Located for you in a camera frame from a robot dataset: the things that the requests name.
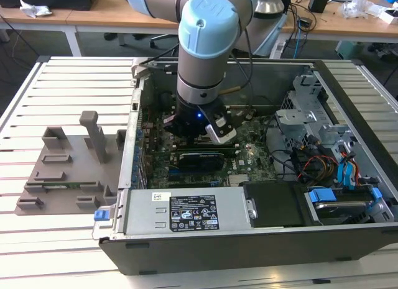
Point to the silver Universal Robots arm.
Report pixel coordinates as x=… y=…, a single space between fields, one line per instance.
x=205 y=53

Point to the black cylinder component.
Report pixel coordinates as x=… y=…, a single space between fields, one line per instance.
x=166 y=99

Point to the black graphics card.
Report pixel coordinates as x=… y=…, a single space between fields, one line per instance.
x=202 y=161

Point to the black RAM slot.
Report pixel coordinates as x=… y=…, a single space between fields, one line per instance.
x=230 y=149

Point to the blue expansion slot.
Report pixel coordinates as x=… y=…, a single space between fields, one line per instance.
x=174 y=171

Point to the black expansion slot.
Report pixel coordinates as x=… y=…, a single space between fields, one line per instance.
x=199 y=178

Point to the round coin cell battery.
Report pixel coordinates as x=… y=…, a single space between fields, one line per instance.
x=248 y=116

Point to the green motherboard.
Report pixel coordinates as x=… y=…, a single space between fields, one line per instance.
x=248 y=146

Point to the silver chipset heatsink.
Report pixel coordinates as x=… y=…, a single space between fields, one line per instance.
x=238 y=179

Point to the black office chair base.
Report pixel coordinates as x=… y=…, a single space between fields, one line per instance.
x=164 y=38

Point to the silver power supply unit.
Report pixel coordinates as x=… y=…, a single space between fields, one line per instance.
x=143 y=211

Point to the silver drive cage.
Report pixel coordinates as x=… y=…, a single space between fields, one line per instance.
x=292 y=121

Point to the pale blue teach pendant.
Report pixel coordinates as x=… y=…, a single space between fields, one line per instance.
x=270 y=37

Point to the black plastic bay cover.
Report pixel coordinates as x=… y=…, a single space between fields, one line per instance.
x=273 y=205

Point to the grey parts rack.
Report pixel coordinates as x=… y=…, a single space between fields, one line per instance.
x=81 y=177

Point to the blue case latch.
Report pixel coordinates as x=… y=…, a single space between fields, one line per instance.
x=101 y=216

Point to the wooden desk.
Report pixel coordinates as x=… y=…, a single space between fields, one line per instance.
x=342 y=25
x=93 y=15

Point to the black open PC case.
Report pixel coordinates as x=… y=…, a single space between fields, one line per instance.
x=248 y=255

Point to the hard disk in blue carrier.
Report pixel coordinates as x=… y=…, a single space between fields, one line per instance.
x=321 y=195

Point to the black power adapter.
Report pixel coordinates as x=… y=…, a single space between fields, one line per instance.
x=305 y=22

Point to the small black box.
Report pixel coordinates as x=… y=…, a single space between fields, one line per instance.
x=317 y=3

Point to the teal bin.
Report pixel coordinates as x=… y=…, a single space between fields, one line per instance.
x=349 y=49

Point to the crumpled white paper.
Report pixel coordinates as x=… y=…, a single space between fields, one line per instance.
x=34 y=9

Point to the clear plastic bag pile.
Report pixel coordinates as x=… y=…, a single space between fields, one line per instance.
x=357 y=6

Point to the small white box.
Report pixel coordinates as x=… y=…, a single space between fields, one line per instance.
x=390 y=17

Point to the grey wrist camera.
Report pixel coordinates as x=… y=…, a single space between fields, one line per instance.
x=168 y=122

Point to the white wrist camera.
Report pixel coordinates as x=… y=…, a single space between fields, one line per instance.
x=222 y=135

